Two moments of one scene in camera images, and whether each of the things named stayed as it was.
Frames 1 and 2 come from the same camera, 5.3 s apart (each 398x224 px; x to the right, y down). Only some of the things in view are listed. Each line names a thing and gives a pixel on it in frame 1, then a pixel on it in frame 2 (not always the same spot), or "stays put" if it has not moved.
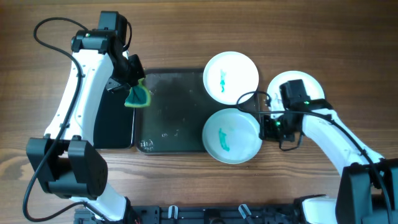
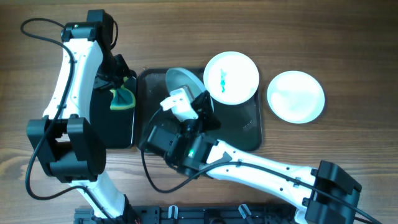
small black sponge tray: [114, 121] stays put
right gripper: [265, 131] to [206, 111]
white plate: [275, 100] stays put
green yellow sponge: [139, 96] to [123, 98]
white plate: [228, 76] stays put
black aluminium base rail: [203, 214] stays put
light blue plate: [232, 136] to [177, 77]
